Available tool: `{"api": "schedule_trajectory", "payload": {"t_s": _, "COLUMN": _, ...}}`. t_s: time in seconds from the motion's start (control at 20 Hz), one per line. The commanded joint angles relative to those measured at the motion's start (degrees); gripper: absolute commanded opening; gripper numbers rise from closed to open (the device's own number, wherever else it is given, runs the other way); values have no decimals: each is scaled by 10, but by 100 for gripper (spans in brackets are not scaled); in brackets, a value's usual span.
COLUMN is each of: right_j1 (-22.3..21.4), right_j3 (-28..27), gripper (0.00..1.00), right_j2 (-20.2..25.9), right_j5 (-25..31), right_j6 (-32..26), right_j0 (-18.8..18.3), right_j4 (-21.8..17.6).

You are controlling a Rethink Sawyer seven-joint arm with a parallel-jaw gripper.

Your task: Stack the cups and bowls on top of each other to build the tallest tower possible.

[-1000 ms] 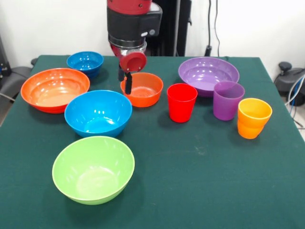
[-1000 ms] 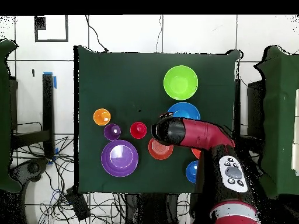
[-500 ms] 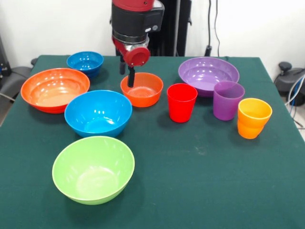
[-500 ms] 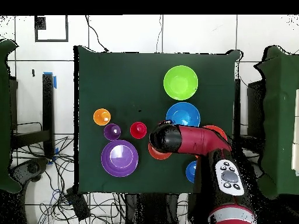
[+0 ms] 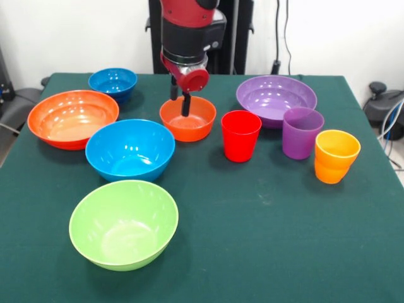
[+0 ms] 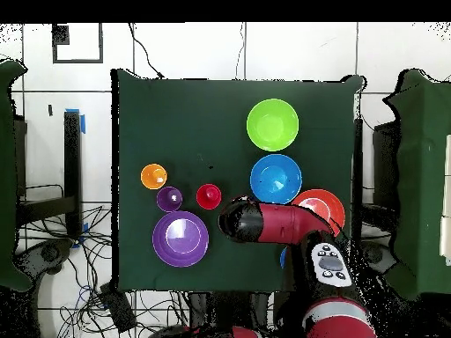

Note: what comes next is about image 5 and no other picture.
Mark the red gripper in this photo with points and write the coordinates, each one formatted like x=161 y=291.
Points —
x=195 y=80

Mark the small orange bowl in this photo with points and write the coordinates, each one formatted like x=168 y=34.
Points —
x=189 y=132

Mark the small dark blue bowl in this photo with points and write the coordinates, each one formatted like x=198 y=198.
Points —
x=110 y=86

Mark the large light blue bowl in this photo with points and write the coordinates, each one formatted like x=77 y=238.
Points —
x=129 y=151

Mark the green bowl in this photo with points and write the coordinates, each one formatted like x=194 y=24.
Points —
x=123 y=227

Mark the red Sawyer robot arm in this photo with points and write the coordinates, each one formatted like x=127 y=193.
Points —
x=189 y=34

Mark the red cup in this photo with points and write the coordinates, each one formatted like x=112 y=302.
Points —
x=240 y=142

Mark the purple bowl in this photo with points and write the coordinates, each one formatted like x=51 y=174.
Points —
x=268 y=98

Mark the large orange bowl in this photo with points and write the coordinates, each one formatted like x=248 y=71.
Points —
x=69 y=120

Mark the purple cup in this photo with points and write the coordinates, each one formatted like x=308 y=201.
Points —
x=300 y=142

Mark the dark green table cloth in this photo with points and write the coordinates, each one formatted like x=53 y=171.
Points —
x=252 y=236

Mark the grey office chair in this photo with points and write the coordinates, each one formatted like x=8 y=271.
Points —
x=22 y=101

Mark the orange cup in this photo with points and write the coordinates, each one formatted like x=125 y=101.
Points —
x=334 y=164

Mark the black equipment stand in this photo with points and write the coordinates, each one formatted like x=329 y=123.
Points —
x=4 y=79

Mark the black chair base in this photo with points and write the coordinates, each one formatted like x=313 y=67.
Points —
x=385 y=104

